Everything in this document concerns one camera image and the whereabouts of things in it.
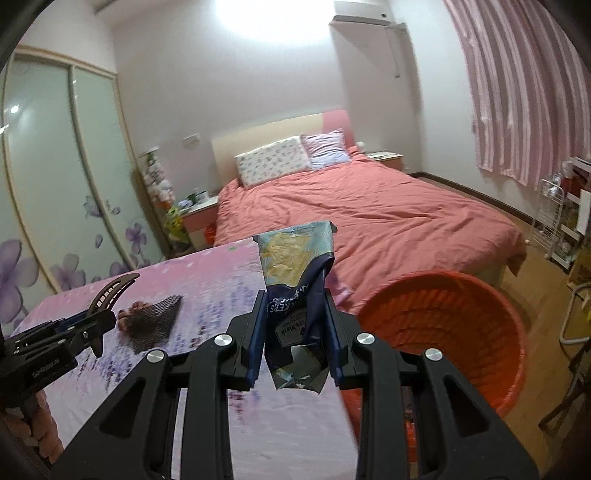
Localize white floral pillow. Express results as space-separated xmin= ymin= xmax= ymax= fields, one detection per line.
xmin=234 ymin=137 xmax=311 ymax=188

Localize blue snack packet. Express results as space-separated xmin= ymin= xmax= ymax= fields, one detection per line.
xmin=253 ymin=220 xmax=337 ymax=396

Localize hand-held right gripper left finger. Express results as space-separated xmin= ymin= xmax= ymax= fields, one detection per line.
xmin=58 ymin=290 xmax=269 ymax=480

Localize cream pink headboard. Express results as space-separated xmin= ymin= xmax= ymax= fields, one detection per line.
xmin=211 ymin=109 xmax=356 ymax=186

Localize person's left hand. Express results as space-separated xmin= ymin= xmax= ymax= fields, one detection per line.
xmin=0 ymin=388 xmax=64 ymax=465

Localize pink white nightstand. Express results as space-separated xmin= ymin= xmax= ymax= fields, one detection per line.
xmin=180 ymin=196 xmax=221 ymax=251
xmin=366 ymin=151 xmax=405 ymax=173

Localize lavender printed pink sheet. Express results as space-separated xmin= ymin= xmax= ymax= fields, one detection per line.
xmin=8 ymin=241 xmax=362 ymax=480

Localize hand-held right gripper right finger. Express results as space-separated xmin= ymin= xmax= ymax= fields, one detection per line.
xmin=323 ymin=288 xmax=541 ymax=480

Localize floral glass wardrobe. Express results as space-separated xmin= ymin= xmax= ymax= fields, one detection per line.
xmin=0 ymin=48 xmax=168 ymax=334

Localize hanging plush toys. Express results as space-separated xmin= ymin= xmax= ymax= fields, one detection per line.
xmin=138 ymin=149 xmax=190 ymax=253

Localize pink striped curtain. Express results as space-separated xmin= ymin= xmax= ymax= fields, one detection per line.
xmin=442 ymin=0 xmax=591 ymax=186

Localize black mesh pouch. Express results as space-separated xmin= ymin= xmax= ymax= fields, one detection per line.
xmin=122 ymin=295 xmax=184 ymax=355

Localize white wire rack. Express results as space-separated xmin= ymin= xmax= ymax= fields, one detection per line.
xmin=530 ymin=179 xmax=567 ymax=258

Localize metal frame chair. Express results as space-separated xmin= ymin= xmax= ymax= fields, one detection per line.
xmin=539 ymin=281 xmax=591 ymax=432

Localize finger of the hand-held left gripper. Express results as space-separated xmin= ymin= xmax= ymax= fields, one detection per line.
xmin=27 ymin=312 xmax=117 ymax=348

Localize white storage shelf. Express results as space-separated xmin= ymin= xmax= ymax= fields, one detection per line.
xmin=556 ymin=156 xmax=591 ymax=274

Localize purple striped pillow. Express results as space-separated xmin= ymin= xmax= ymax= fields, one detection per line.
xmin=300 ymin=128 xmax=352 ymax=169

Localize orange plastic basket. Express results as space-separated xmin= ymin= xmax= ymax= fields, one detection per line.
xmin=342 ymin=271 xmax=528 ymax=467

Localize dark brown hair claw clip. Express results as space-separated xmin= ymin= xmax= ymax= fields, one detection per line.
xmin=87 ymin=272 xmax=140 ymax=359

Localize reddish brown hair tie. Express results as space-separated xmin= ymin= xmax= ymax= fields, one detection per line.
xmin=117 ymin=300 xmax=149 ymax=334

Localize coral bed duvet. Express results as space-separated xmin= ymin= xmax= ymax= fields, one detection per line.
xmin=214 ymin=147 xmax=528 ymax=315

